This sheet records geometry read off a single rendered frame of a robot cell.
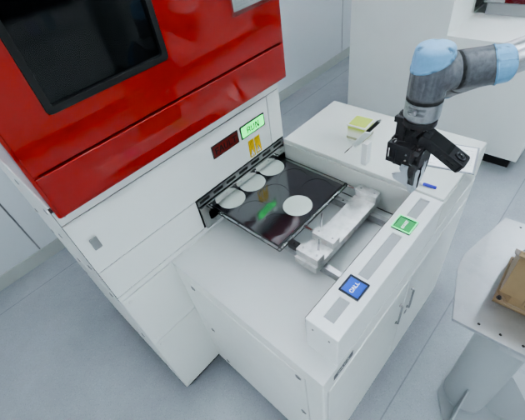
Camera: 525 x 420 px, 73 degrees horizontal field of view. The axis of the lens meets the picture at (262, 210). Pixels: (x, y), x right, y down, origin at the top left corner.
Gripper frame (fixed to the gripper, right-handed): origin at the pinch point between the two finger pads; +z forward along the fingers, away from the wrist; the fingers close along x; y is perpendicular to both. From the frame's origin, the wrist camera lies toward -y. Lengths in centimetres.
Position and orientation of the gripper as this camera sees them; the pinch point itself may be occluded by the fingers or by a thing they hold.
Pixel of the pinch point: (413, 189)
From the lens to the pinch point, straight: 97.8
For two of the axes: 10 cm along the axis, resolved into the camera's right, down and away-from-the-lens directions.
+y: -7.3, -4.1, 5.5
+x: -6.7, 5.8, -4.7
